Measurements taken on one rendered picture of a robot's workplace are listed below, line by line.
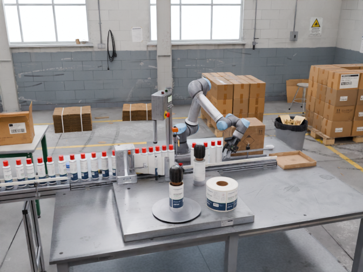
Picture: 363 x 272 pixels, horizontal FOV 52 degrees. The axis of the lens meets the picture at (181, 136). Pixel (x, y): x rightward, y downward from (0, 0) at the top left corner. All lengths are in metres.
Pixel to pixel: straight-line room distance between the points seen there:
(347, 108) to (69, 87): 5.36
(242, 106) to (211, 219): 4.13
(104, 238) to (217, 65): 6.52
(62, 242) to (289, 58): 7.35
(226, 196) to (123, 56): 6.06
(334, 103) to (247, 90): 1.33
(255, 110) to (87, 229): 4.49
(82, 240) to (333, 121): 4.71
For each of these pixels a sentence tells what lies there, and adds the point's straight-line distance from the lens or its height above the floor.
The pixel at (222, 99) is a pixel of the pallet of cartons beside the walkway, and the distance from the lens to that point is 6.13.
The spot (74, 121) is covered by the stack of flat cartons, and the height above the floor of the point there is 0.19.
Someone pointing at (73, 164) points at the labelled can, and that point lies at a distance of 2.79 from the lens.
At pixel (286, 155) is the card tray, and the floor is 0.84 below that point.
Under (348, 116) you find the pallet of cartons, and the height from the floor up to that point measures 0.47.
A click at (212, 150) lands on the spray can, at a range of 2.95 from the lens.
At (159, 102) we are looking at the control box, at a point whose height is 1.43.
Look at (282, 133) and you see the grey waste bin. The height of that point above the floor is 0.48.
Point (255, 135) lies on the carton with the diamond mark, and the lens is 3.29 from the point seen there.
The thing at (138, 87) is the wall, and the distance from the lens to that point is 8.19.
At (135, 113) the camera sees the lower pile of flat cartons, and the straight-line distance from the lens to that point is 7.19.
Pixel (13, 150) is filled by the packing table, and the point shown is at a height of 0.78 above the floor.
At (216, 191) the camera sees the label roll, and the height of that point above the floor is 1.01.
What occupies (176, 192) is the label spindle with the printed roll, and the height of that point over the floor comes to 1.02.
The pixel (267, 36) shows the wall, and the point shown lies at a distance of 8.62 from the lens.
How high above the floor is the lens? 2.09
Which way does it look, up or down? 19 degrees down
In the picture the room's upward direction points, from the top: straight up
